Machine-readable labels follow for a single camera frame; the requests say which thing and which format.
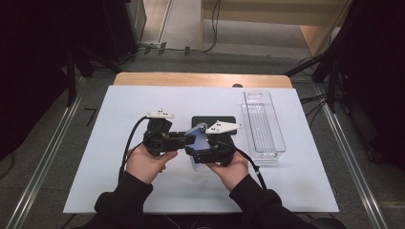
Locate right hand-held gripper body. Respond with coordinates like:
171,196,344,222
204,119,244,168

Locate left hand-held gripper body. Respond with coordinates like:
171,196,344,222
142,109,187,156

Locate blue phone case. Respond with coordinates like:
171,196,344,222
184,123,212,173

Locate clear plastic tray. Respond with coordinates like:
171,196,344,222
241,90,287,161

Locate person's right hand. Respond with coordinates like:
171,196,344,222
204,152,249,192

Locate person's left hand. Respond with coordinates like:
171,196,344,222
125,144,179,185

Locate black stand legs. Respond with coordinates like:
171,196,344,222
285,47,340,113
65,47,122,108

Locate black cabinet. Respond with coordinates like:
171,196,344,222
73,0,148,63

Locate wooden furniture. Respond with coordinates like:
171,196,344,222
200,0,353,59

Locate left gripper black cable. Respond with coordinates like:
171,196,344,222
117,115,151,184

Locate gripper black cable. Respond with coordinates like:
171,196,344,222
235,148,267,191
117,115,151,184

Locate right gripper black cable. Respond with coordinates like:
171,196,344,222
235,148,267,191

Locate bundle of black floor cables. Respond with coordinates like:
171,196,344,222
300,91,330,129

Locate metal floor rail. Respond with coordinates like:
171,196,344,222
313,84,389,229
6,75,86,229

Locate hanging black cable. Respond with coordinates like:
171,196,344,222
202,0,223,53

